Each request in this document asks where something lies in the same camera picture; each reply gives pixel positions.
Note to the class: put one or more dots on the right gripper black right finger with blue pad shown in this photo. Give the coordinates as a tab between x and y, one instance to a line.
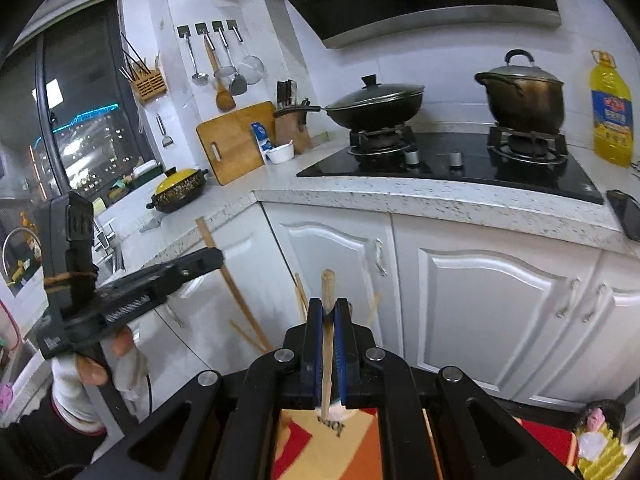
433	426

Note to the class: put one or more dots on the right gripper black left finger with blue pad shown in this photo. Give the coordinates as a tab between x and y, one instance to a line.
223	426

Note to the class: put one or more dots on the light wooden chopstick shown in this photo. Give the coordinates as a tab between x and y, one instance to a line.
373	309
328	299

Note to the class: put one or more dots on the white ceramic soup spoon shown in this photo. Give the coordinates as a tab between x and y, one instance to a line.
335	413

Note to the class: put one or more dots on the dark kitchen window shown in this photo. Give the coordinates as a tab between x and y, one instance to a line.
65	100

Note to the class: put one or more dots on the gloved left hand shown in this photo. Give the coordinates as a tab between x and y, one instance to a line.
72	373

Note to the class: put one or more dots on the chrome sink faucet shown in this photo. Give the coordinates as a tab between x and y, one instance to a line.
20	257

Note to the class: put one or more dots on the red yellow orange checkered cloth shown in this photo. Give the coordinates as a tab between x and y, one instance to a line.
309	449

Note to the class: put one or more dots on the thin wooden chopstick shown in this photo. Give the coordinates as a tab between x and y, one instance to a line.
247	338

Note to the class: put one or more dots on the yellow foam egg tray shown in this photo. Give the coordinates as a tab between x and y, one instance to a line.
600	454

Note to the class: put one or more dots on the white cabinet door right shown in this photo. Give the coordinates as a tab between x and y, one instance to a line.
483	299

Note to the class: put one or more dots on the white cabinet door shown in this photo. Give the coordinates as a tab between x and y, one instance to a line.
314	238
483	299

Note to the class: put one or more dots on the yellow black casserole pot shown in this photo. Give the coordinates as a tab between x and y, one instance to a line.
179	188

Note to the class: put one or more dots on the dark brown wooden chopstick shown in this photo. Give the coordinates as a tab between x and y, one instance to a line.
301	296

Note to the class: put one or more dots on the wooden cutting board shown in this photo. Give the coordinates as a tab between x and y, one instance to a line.
229	141

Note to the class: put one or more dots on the white cabinet door middle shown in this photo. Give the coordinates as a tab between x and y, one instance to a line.
314	238

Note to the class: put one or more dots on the blue white carton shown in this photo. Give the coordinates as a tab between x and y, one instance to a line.
263	140

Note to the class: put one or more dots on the white small bowl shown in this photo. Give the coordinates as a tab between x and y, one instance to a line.
282	153

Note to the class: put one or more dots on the metal hanging ladle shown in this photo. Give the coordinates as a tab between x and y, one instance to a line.
199	78

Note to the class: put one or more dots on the wooden knife block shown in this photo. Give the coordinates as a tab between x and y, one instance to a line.
290	119

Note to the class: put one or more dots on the black gas stove top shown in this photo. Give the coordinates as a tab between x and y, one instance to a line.
531	161

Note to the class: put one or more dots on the metal hanging strainer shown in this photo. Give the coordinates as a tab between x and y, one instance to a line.
250	67

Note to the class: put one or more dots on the dark stock pot with lid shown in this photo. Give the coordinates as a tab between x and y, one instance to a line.
522	96

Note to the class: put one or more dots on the black wok with lid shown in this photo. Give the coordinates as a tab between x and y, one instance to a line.
373	107

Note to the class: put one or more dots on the yellow cooking oil bottle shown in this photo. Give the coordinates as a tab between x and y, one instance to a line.
613	119

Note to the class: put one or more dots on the silver cabinet handle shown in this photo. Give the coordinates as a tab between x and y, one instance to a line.
571	298
380	257

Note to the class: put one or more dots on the wooden wall chopstick holder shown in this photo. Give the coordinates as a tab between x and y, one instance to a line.
147	82

